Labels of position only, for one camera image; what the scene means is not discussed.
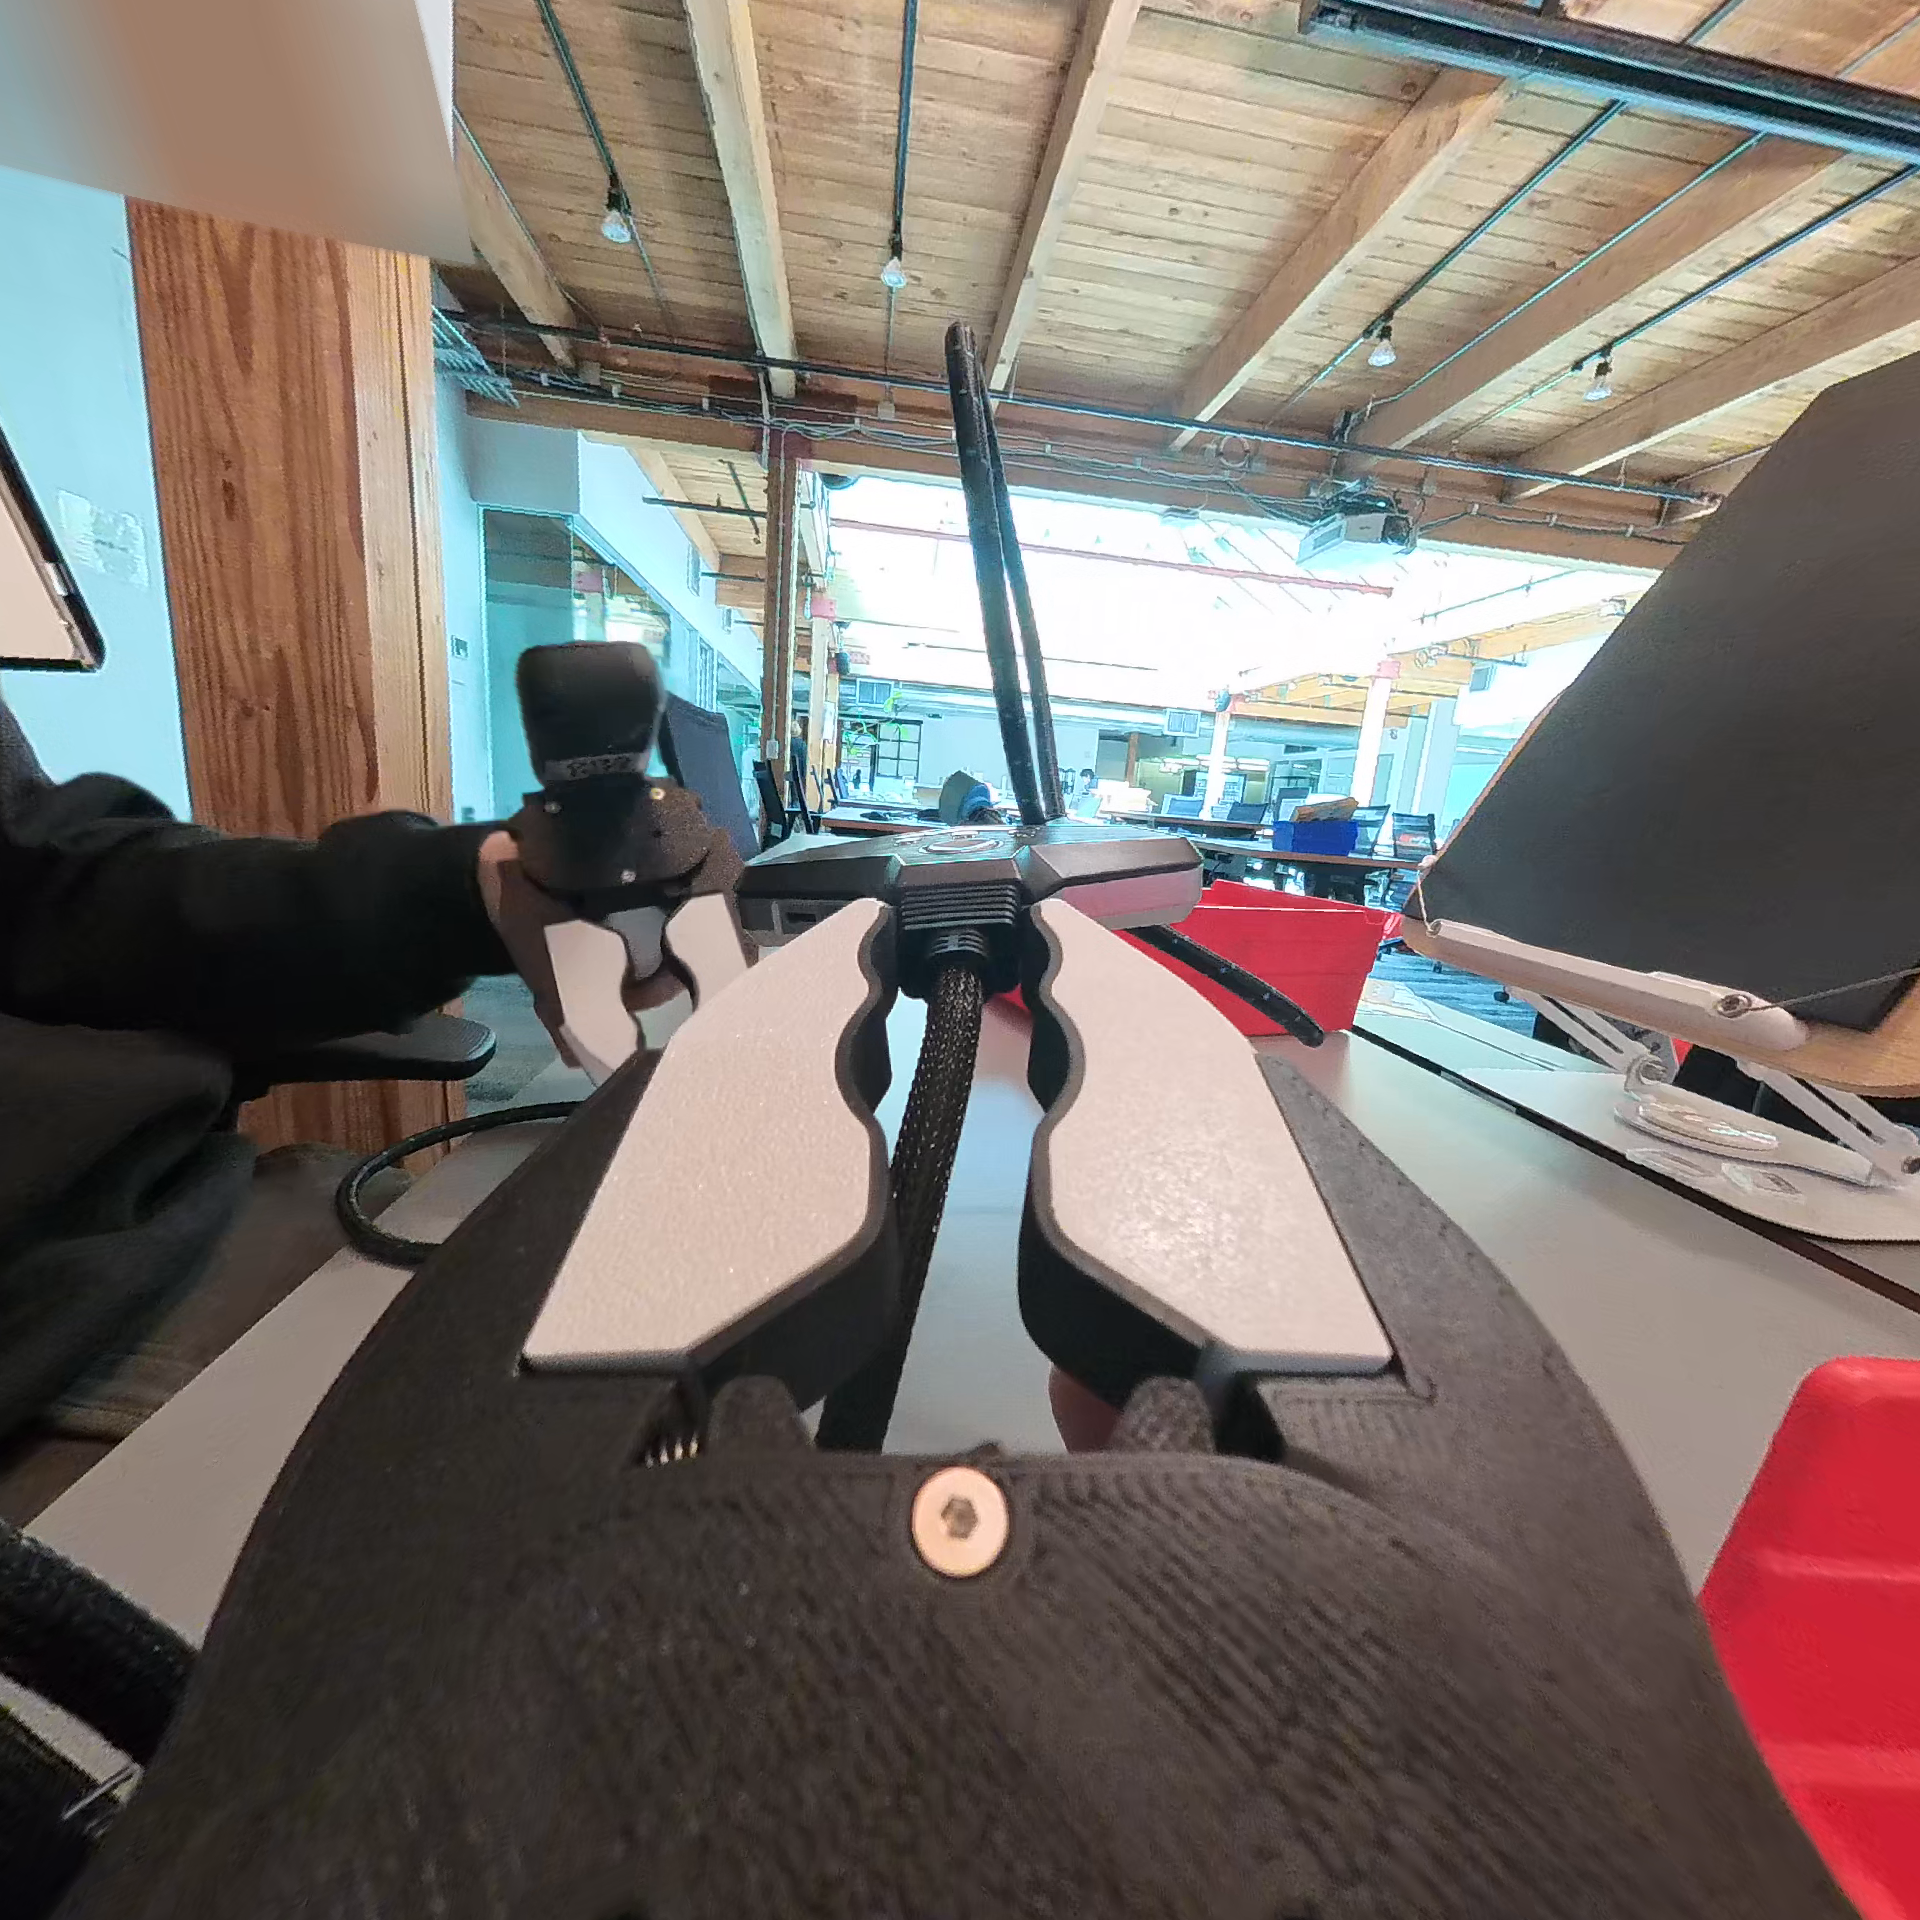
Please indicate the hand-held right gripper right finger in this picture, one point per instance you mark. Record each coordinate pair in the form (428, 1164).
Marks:
(1184, 1185)

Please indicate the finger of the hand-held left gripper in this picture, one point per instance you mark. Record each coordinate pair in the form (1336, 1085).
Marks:
(589, 991)
(705, 952)

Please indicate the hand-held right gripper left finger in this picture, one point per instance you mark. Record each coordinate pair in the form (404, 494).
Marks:
(721, 1171)

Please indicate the person's left forearm black sleeve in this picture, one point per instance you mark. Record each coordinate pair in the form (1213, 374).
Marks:
(271, 914)

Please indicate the white desk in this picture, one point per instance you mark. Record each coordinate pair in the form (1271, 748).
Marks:
(1575, 1305)

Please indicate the black office chair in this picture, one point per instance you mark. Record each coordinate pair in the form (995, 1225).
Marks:
(705, 772)

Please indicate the black chair armrest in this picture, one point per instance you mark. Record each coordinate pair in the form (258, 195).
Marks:
(391, 1051)

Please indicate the glass partition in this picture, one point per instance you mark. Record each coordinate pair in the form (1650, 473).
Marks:
(524, 660)

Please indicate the red plastic bin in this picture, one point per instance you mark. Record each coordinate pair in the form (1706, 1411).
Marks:
(1291, 952)
(1831, 1621)

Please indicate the blue storage bin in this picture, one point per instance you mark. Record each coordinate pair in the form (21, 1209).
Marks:
(1315, 837)

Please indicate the wooden pillar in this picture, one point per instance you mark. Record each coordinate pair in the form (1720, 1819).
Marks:
(284, 600)

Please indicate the white folding stand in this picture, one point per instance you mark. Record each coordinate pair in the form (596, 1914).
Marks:
(1620, 991)

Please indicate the person in black sleeve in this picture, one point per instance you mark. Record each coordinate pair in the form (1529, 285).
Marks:
(90, 1201)

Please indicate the ceiling projector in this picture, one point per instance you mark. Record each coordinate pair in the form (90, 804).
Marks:
(1359, 532)

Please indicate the black laptop on white stand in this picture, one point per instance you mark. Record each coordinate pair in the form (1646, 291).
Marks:
(1724, 720)

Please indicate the wall notice paper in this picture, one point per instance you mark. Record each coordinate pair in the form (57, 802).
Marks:
(103, 541)

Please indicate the monitor with black frame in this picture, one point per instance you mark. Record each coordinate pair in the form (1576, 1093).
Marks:
(31, 585)

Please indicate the black ceiling rail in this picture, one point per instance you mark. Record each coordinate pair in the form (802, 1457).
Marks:
(1650, 69)

